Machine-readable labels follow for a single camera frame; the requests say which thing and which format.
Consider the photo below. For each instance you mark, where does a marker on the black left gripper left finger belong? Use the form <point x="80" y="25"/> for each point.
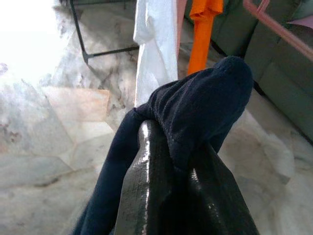
<point x="144" y="183"/>

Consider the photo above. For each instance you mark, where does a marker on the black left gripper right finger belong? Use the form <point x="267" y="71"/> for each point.
<point x="215" y="195"/>

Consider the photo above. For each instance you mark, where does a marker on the navy blue garment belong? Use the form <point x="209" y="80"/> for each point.
<point x="195" y="98"/>

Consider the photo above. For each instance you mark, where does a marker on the pink clothes hanger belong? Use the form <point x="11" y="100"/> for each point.
<point x="281" y="31"/>

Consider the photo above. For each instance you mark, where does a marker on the dark green sofa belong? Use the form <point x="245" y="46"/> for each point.
<point x="281" y="80"/>

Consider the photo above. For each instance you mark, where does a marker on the white hanging T-shirt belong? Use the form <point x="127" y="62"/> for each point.
<point x="156" y="49"/>

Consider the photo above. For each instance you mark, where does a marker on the orange hanging T-shirt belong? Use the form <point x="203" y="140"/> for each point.
<point x="199" y="49"/>

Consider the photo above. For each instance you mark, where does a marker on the black clothes rack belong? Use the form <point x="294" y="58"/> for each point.
<point x="80" y="36"/>

